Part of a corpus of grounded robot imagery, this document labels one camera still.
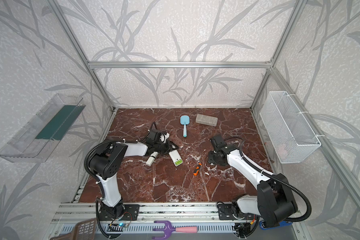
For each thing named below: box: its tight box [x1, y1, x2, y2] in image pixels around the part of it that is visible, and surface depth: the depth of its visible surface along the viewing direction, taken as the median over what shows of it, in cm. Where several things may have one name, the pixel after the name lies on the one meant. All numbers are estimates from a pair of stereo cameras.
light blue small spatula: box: [180, 115, 190, 138], surface depth 114 cm
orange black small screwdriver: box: [193, 163, 202, 176], surface depth 88 cm
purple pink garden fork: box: [151, 221, 198, 240], surface depth 71 cm
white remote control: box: [168, 149, 183, 167], surface depth 92 cm
